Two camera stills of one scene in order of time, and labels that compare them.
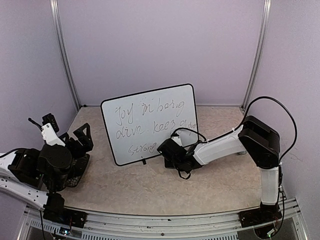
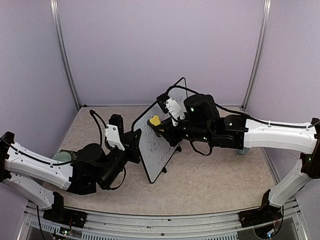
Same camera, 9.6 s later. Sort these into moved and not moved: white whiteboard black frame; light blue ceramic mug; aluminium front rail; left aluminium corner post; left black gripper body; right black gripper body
Moved: left black gripper body; white whiteboard black frame; right black gripper body
Not moved: light blue ceramic mug; left aluminium corner post; aluminium front rail
